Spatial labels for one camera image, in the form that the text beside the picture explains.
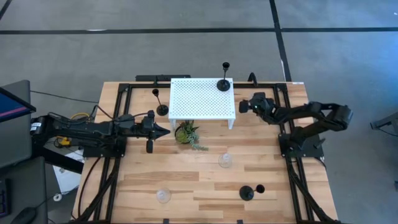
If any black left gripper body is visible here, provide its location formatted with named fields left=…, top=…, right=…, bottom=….
left=141, top=110, right=156, bottom=154

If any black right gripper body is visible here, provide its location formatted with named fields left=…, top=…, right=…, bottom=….
left=238, top=91, right=276, bottom=121

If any tallest black candlestick holder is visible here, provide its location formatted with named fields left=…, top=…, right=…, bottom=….
left=151, top=88, right=170, bottom=117

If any shortest black candlestick holder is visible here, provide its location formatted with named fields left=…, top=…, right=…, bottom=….
left=216, top=62, right=231, bottom=92

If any clear glass candle holder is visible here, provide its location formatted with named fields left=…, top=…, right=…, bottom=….
left=155, top=187, right=172, bottom=204
left=218, top=152, right=233, bottom=169

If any medium black candlestick holder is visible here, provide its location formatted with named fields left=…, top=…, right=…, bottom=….
left=239, top=184, right=266, bottom=202

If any succulent plant in black pot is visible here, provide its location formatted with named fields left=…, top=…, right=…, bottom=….
left=174, top=120, right=210, bottom=152

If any white perforated metal shelf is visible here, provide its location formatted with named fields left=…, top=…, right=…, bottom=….
left=168, top=77, right=236, bottom=130

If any black bar behind table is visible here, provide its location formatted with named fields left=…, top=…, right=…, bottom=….
left=136, top=74, right=192, bottom=82

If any black support beam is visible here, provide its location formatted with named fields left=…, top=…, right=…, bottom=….
left=30, top=146, right=85, bottom=174

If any white paper sheet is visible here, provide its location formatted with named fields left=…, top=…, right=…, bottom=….
left=52, top=148, right=85, bottom=194

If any grey desk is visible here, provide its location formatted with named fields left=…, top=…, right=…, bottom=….
left=0, top=80, right=48, bottom=224

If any monitor with blue screen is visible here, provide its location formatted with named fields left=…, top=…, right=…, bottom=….
left=0, top=86, right=37, bottom=123

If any black computer mouse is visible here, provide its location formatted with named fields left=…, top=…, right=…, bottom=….
left=11, top=207, right=39, bottom=224

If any black keyboard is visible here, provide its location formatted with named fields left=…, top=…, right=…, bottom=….
left=0, top=179, right=12, bottom=218

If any yellow cable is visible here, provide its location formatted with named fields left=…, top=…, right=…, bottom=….
left=71, top=112, right=91, bottom=121

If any black floor cable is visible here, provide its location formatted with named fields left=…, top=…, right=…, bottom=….
left=30, top=90, right=100, bottom=103

